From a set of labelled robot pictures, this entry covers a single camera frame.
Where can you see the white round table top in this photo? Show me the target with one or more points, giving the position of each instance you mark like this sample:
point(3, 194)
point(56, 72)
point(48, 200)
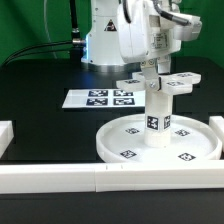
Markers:
point(122, 140)

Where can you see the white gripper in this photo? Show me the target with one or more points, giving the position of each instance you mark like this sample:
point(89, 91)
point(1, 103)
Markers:
point(144, 35)

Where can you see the white cross-shaped table base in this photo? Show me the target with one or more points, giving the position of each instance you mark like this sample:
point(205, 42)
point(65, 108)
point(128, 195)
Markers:
point(172, 84)

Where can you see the white marker sheet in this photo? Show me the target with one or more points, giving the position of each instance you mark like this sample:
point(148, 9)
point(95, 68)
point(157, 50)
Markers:
point(103, 98)

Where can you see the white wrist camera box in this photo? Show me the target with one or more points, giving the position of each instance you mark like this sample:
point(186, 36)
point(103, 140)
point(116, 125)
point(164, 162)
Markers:
point(187, 27)

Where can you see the white left fence block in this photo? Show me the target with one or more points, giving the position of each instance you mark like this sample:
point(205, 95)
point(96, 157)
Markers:
point(6, 135)

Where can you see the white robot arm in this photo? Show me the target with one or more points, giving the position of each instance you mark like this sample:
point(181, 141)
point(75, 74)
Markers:
point(102, 45)

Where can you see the white right fence block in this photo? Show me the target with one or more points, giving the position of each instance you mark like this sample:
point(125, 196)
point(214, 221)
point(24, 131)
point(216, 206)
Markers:
point(217, 125)

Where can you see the white front fence bar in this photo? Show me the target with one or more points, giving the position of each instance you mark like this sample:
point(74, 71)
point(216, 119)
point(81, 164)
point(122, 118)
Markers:
point(101, 177)

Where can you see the white fence block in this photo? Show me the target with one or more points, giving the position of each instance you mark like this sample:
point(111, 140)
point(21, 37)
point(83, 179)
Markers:
point(217, 125)
point(6, 135)

